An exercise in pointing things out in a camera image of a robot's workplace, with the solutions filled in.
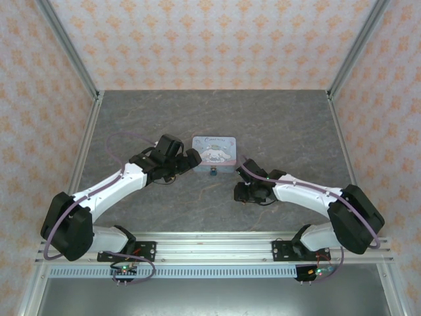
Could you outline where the cartoon dog tin box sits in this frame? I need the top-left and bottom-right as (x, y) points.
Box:
(191, 136), (237, 174)

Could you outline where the grey metal sheet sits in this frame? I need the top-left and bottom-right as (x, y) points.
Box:
(36, 278), (389, 316)

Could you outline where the aluminium mounting rail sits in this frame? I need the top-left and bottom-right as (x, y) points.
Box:
(34, 232), (394, 264)

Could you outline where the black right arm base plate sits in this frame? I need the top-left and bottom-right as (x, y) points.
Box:
(272, 240), (332, 263)

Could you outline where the grey slotted cable duct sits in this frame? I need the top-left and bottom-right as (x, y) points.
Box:
(49, 265), (379, 279)

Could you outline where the aluminium table side rail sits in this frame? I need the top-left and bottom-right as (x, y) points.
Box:
(18, 90), (105, 316)
(326, 90), (406, 316)

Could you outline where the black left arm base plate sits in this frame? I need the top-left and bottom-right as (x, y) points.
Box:
(97, 241), (157, 263)

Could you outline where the aluminium frame post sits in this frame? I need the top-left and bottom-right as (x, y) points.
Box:
(327, 0), (392, 100)
(34, 0), (101, 100)

